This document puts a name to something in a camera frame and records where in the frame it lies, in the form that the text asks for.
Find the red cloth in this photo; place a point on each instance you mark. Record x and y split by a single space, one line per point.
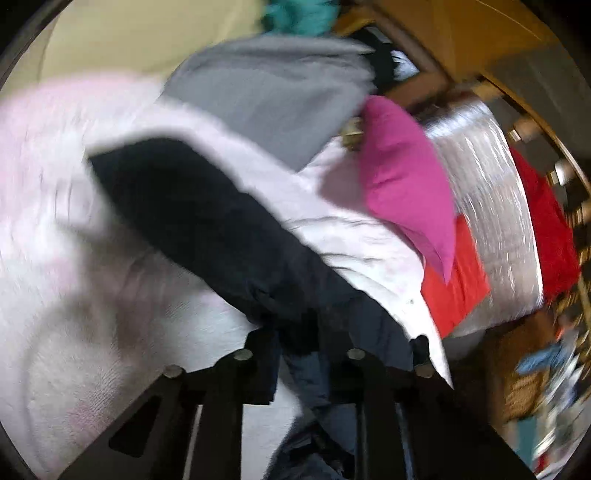
545 230

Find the teal garment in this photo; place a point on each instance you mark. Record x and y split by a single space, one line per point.
300 16

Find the black and white cloth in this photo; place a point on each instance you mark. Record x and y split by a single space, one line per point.
385 60

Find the large red pillow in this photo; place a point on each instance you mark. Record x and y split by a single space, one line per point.
457 286

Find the navy blue jacket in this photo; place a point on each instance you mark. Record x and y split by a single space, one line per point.
194 207

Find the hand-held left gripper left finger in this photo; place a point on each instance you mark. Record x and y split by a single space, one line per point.
228 397

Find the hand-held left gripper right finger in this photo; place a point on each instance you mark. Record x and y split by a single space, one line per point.
376 410

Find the wooden table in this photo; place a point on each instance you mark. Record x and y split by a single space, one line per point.
438 27

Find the wicker basket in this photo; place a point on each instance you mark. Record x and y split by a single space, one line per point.
521 387

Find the blue cloth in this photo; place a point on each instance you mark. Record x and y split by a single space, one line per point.
545 360

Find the white blanket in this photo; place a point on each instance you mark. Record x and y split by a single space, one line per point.
69 323

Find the cream sofa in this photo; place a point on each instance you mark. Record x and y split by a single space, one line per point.
138 37

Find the magenta cloth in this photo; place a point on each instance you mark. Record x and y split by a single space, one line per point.
401 184

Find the grey garment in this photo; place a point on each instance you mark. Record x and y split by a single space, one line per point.
277 92

